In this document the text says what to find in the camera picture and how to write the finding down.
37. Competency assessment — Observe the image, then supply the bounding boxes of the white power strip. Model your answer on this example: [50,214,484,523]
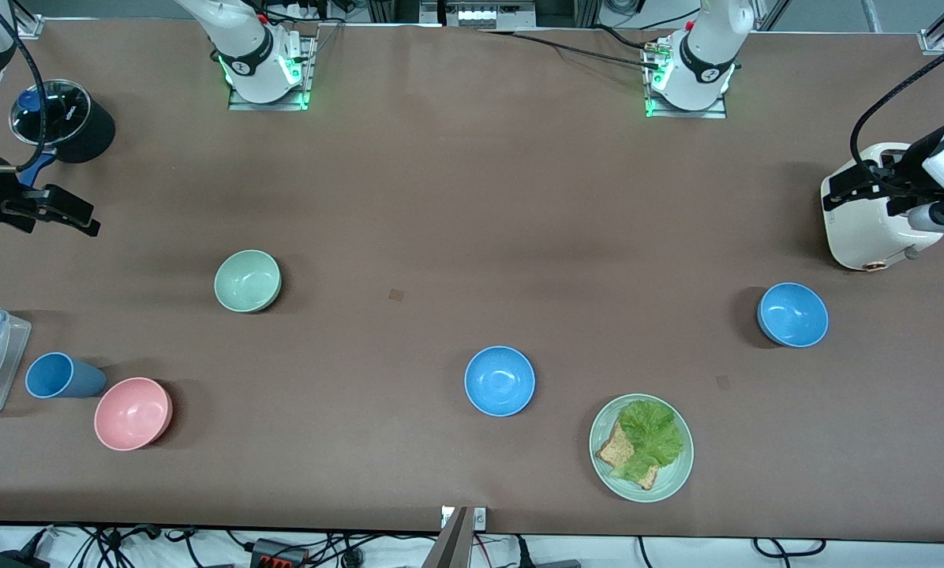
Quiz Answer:
[455,4,518,26]

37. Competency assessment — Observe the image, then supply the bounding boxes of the black cable on table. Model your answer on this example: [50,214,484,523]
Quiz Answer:
[480,28,664,69]

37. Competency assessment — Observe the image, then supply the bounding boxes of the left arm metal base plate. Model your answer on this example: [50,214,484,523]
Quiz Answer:
[644,39,729,120]

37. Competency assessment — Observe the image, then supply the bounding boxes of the blue bowl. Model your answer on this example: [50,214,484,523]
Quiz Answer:
[464,346,536,417]
[758,282,830,349]

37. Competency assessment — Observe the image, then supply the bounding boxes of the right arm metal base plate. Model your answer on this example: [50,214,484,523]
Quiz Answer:
[227,35,317,111]

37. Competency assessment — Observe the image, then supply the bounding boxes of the light green plate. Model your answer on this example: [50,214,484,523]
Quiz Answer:
[589,393,695,503]

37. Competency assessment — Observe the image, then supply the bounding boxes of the white metal table bracket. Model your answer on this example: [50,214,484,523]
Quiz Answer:
[440,506,488,530]

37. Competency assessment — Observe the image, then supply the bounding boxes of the light green bowl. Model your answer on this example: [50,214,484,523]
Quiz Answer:
[214,249,282,313]

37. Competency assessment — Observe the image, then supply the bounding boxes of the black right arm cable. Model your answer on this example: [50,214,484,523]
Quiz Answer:
[0,0,47,171]

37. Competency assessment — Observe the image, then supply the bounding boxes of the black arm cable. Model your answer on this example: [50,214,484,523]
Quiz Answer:
[848,33,944,190]
[0,0,47,171]

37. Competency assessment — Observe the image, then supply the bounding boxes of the black looped floor cable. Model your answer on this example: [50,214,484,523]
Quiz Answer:
[751,537,827,559]

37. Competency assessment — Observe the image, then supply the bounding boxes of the black power strip red switches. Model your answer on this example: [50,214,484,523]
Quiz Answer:
[249,538,309,568]

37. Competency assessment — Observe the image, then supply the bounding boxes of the grey camera stand pole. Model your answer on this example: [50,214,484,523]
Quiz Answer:
[422,507,473,568]

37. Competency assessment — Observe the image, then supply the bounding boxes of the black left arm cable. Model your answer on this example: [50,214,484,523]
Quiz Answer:
[848,33,944,190]

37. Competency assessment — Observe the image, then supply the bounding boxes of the glass lid blue knob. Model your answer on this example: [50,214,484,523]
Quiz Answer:
[9,79,92,148]

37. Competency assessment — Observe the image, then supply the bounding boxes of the black pot blue handle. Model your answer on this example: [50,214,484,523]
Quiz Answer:
[9,79,116,187]

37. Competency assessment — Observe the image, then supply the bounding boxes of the green lettuce leaf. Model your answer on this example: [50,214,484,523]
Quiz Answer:
[610,400,686,484]

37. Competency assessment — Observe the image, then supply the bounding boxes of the pink bowl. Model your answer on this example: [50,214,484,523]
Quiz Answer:
[94,377,174,452]

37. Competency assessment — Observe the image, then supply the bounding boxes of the blue cup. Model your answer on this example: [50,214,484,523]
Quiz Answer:
[25,352,108,400]

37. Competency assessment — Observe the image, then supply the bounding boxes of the brown bread slice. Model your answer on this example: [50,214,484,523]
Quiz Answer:
[596,420,662,491]

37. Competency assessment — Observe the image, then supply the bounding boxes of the white toaster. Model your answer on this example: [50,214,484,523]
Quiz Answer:
[821,142,943,272]

